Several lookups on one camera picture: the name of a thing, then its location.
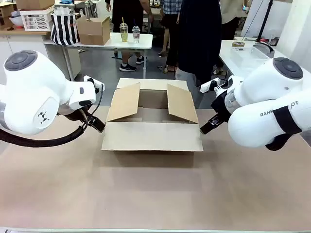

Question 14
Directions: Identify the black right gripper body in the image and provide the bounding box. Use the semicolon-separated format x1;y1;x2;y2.
210;91;231;122

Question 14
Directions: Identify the large cardboard box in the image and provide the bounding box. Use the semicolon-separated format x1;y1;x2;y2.
101;78;204;153

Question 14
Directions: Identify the black strap on right arm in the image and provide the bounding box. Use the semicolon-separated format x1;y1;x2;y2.
264;105;303;151

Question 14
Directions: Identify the white bowl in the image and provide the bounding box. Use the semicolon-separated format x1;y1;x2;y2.
9;16;25;28

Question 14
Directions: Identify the person in beige top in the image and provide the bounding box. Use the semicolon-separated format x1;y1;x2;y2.
212;0;250;75

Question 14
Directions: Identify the grey curved device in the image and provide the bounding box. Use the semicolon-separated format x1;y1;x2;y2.
251;42;276;59

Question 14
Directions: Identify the plastic cup with yellow straw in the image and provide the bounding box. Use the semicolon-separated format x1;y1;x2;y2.
119;17;130;43

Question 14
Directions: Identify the clear plastic cup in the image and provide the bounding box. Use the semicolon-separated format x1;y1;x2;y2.
131;25;141;44

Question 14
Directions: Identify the small brown cardboard box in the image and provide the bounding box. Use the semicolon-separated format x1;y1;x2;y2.
75;16;111;46

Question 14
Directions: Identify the person in plaid shirt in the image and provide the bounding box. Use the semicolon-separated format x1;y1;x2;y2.
157;0;183;74

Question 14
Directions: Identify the black white striped tote bag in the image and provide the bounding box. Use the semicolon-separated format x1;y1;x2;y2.
50;11;81;46

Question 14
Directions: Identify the person in black hoodie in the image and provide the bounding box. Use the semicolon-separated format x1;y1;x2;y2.
174;0;223;87

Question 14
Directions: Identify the black light stand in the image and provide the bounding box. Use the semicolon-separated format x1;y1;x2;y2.
254;0;275;42

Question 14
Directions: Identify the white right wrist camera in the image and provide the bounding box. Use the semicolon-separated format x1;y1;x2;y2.
200;78;229;94

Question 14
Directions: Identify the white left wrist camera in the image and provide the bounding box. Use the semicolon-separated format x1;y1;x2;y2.
83;75;106;92

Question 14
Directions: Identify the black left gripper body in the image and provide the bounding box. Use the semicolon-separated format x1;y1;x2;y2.
57;104;93;122

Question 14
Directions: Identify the white folding table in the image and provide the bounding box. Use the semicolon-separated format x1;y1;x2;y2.
43;33;154;79

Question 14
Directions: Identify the white plastic basket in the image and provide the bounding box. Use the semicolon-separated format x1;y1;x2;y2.
19;9;53;32

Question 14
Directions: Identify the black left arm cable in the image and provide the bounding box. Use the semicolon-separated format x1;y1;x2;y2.
0;83;105;148

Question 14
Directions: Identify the person in black t-shirt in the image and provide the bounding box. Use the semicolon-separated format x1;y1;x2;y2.
104;0;154;72

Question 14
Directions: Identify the cardboard box above basket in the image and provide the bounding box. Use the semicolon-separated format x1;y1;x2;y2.
15;0;55;11

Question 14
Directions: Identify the white cabinet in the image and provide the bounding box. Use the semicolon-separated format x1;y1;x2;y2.
0;31;82;83

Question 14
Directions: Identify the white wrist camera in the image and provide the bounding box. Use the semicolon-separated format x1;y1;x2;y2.
200;78;229;94
83;75;106;92

